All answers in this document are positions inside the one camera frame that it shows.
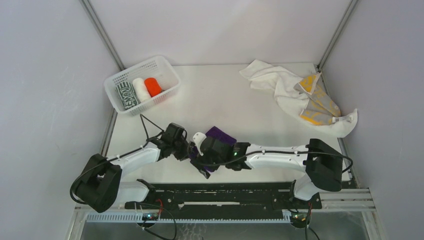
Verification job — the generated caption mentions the rolled white towel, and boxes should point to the rolled white towel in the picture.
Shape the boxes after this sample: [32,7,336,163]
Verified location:
[132,78,151,103]

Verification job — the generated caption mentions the aluminium corner post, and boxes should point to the aluminium corner post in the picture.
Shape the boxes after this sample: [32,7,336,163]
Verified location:
[316,0,360,72]
[79,0,126,71]

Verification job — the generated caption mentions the grey yellow patterned towel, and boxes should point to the grey yellow patterned towel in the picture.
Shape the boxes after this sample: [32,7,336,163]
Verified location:
[293,73,341,126]

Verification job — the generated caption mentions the white slotted cable duct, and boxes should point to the white slotted cable duct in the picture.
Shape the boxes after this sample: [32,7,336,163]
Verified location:
[85,211,306,224]

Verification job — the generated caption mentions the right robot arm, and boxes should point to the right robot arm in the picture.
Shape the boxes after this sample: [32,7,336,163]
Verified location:
[187,132,353,208]

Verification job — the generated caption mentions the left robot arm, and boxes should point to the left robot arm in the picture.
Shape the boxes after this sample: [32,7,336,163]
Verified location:
[69,123,188,213]

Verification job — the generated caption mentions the white plastic basket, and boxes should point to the white plastic basket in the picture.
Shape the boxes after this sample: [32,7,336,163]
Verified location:
[103,55,181,116]

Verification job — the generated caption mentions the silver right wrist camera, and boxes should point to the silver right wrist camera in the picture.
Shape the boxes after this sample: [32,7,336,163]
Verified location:
[192,132,207,156]

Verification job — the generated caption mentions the large white towel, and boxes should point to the large white towel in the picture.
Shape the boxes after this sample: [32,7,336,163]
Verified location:
[272,67,359,139]

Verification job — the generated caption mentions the orange towel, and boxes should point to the orange towel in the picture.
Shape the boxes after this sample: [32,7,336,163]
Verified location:
[144,77,163,98]

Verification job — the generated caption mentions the aluminium corner post right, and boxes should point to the aluminium corner post right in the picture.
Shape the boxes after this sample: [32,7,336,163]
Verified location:
[316,0,360,72]

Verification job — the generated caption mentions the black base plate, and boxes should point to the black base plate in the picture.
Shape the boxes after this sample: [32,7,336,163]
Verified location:
[124,182,323,219]

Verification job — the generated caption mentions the purple towel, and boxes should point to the purple towel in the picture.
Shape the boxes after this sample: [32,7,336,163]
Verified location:
[188,126,237,179]

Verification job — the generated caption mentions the small white towel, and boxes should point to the small white towel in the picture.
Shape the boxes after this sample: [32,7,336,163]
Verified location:
[239,59,281,91]

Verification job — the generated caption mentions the aluminium corner post left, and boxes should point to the aluminium corner post left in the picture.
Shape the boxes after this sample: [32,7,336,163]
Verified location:
[79,0,126,71]

